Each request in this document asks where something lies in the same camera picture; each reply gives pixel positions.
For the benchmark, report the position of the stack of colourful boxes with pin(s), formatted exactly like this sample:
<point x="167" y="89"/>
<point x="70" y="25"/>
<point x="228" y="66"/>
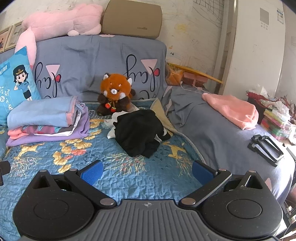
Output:
<point x="277" y="125"/>

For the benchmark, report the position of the pink towel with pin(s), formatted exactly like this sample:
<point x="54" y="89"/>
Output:
<point x="233" y="109"/>

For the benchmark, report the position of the coral pink folded garment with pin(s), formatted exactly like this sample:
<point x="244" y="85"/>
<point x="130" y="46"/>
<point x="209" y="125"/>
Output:
<point x="16" y="134"/>

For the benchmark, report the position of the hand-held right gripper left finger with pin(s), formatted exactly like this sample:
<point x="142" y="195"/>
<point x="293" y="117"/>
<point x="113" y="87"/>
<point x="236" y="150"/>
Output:
<point x="92" y="172"/>

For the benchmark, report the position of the picture frame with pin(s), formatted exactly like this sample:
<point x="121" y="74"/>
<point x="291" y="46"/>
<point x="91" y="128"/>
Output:
<point x="4" y="40"/>
<point x="16" y="34"/>

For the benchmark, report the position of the stack of folded clothes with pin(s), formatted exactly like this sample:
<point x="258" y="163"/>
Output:
<point x="39" y="113"/>

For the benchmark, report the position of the yellow board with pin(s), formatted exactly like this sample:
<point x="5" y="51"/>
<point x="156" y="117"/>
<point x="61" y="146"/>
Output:
<point x="198" y="73"/>

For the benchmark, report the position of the black white-trimmed cardigan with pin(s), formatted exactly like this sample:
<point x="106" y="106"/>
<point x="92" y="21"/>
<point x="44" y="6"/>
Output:
<point x="138" y="132"/>

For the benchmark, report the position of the pink stool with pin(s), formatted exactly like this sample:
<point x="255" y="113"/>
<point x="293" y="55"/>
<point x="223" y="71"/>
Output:
<point x="194" y="80"/>

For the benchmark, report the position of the black plastic frame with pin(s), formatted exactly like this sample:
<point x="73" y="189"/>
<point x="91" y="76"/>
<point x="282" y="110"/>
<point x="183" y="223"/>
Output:
<point x="268" y="150"/>

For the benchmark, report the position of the red basket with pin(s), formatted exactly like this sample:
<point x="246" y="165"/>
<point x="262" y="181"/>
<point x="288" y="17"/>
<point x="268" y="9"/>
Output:
<point x="253" y="102"/>

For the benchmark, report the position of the purple folded garment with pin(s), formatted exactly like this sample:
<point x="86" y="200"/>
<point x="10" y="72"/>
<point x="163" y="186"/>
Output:
<point x="78" y="129"/>

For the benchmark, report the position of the printed folded garment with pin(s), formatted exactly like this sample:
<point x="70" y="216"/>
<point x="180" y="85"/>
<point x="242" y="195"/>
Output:
<point x="44" y="129"/>

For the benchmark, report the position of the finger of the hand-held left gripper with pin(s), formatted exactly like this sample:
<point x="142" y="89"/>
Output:
<point x="4" y="166"/>

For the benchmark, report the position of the blue quilted floral blanket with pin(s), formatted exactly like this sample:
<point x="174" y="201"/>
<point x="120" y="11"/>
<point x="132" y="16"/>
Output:
<point x="138" y="171"/>

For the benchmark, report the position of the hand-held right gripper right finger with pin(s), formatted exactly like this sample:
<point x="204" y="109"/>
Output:
<point x="202" y="172"/>

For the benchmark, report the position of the clear plastic bag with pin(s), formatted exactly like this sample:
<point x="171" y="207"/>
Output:
<point x="279" y="102"/>

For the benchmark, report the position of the orange plush toy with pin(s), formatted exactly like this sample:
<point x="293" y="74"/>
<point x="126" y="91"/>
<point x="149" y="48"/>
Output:
<point x="173" y="76"/>

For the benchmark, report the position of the red panda plush toy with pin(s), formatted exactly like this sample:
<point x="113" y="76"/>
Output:
<point x="115" y="92"/>

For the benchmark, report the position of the white folded garment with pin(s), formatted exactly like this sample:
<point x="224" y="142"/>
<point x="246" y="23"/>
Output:
<point x="74" y="120"/>

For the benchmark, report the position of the blue cartoon pillow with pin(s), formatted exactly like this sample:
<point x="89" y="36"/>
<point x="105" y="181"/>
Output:
<point x="16" y="88"/>

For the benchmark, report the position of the tan cushion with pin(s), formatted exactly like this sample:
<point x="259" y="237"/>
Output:
<point x="131" y="19"/>

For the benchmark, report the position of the white refrigerator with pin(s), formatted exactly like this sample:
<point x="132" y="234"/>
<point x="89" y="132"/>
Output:
<point x="254" y="58"/>

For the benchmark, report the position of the pink plush toy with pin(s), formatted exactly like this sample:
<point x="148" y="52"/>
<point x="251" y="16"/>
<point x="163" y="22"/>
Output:
<point x="57" y="20"/>

